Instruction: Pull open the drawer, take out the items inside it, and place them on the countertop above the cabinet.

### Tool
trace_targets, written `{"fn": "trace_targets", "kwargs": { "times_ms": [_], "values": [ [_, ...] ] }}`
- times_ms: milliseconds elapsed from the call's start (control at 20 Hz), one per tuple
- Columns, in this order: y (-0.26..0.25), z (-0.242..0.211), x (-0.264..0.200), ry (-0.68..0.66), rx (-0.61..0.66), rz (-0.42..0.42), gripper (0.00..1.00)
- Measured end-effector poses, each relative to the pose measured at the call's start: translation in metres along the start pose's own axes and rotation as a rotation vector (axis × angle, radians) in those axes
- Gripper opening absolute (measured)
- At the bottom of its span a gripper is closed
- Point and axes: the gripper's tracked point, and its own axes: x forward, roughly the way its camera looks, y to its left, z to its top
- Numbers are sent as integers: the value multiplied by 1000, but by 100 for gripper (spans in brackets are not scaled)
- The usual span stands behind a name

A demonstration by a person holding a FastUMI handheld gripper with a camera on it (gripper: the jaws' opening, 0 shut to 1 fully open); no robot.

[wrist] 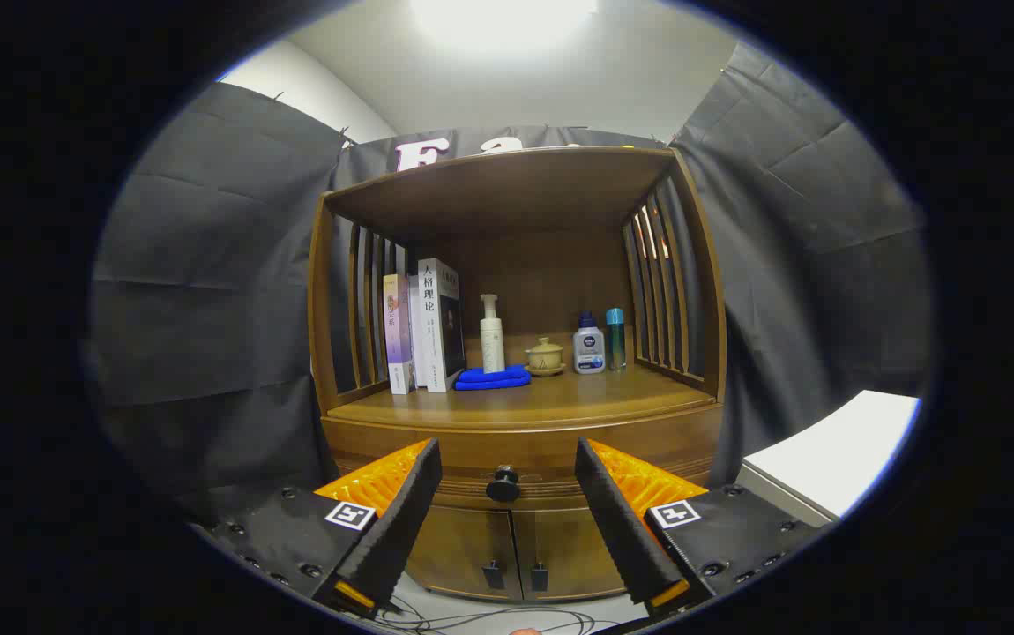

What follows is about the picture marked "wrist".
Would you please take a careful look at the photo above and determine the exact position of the black backdrop cloth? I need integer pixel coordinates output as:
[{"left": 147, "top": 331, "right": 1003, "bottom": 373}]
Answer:
[{"left": 88, "top": 40, "right": 931, "bottom": 521}]

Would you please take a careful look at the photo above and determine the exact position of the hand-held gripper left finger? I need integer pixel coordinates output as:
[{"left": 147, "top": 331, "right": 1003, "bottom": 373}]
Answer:
[{"left": 194, "top": 438, "right": 443, "bottom": 618}]

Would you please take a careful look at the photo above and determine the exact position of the blue folded cloth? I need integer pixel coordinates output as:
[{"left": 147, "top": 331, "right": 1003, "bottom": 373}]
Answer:
[{"left": 454, "top": 364, "right": 533, "bottom": 392}]

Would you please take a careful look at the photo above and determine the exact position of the thick white and black book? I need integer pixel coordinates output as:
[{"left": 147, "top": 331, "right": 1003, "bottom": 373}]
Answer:
[{"left": 417, "top": 258, "right": 466, "bottom": 393}]

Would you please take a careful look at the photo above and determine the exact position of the thin plain white book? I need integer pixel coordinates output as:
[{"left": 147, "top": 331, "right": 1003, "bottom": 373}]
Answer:
[{"left": 407, "top": 273, "right": 427, "bottom": 389}]

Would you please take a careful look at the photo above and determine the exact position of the purple book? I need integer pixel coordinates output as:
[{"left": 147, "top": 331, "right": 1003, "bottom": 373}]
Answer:
[{"left": 383, "top": 273, "right": 414, "bottom": 395}]

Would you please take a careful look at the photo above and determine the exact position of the wooden countertop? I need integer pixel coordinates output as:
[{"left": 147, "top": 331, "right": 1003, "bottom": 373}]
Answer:
[{"left": 327, "top": 362, "right": 719, "bottom": 426}]

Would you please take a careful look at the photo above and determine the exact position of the wooden cabinet with slatted sides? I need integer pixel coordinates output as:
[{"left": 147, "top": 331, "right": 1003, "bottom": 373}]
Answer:
[{"left": 307, "top": 146, "right": 728, "bottom": 603}]

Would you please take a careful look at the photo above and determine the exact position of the black round drawer knob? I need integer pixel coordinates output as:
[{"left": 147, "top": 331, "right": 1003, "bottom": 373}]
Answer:
[{"left": 486, "top": 466, "right": 521, "bottom": 504}]

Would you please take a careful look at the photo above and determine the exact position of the white bottle with blue cap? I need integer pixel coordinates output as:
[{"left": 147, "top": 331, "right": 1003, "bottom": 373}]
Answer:
[{"left": 572, "top": 311, "right": 607, "bottom": 375}]

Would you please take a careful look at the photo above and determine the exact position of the wooden cabinet door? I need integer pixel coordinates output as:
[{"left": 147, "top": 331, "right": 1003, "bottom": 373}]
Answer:
[
  {"left": 406, "top": 504, "right": 523, "bottom": 602},
  {"left": 511, "top": 507, "right": 627, "bottom": 602}
]

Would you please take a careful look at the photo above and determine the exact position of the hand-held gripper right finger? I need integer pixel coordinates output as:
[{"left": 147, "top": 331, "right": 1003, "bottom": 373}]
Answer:
[{"left": 574, "top": 438, "right": 825, "bottom": 618}]

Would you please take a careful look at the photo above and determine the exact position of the wooden drawer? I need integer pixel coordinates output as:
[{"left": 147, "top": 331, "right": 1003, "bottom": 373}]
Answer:
[{"left": 322, "top": 415, "right": 725, "bottom": 512}]

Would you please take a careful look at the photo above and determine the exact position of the slim teal bottle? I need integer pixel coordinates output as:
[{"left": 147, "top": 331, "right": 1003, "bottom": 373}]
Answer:
[{"left": 606, "top": 308, "right": 628, "bottom": 371}]

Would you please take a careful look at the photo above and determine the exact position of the beige lidded teacup with saucer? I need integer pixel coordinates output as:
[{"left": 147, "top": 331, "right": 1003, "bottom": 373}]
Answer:
[{"left": 524, "top": 336, "right": 567, "bottom": 378}]

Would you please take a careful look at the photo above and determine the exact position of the white pump bottle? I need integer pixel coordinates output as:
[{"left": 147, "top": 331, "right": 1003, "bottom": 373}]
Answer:
[{"left": 480, "top": 294, "right": 506, "bottom": 374}]

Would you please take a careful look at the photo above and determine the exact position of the white side unit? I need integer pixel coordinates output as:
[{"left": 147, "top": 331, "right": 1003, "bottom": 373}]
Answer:
[{"left": 736, "top": 390, "right": 922, "bottom": 528}]

